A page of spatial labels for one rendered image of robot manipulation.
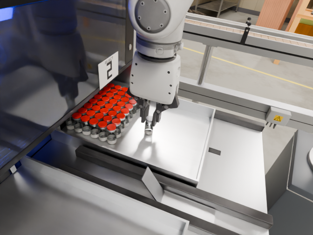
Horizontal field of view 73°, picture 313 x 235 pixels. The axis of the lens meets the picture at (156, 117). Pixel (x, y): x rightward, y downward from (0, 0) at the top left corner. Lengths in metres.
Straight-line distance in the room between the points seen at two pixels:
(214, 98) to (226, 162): 1.01
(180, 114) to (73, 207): 0.36
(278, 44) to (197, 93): 0.55
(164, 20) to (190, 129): 0.34
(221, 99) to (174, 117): 0.93
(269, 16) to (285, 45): 4.48
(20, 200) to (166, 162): 0.28
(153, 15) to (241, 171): 0.38
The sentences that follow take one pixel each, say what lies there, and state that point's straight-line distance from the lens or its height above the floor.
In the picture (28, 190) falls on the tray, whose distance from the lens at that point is 0.47.
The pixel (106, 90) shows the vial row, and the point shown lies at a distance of 0.61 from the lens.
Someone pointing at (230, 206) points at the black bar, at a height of 0.90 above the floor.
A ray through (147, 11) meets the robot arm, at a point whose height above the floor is 1.19.
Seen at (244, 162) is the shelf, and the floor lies 0.88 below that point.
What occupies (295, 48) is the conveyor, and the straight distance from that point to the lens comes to 1.37.
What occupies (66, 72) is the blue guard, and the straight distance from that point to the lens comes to 0.39.
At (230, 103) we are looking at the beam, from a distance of 1.52.
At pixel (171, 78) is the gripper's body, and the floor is 1.06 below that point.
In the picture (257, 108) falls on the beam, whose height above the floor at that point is 0.50.
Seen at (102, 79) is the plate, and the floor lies 1.01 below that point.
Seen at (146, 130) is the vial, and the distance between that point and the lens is 0.52.
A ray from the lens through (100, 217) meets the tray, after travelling 0.41.
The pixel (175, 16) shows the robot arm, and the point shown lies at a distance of 0.29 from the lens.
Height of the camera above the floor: 1.25
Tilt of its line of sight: 38 degrees down
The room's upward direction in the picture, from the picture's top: 8 degrees clockwise
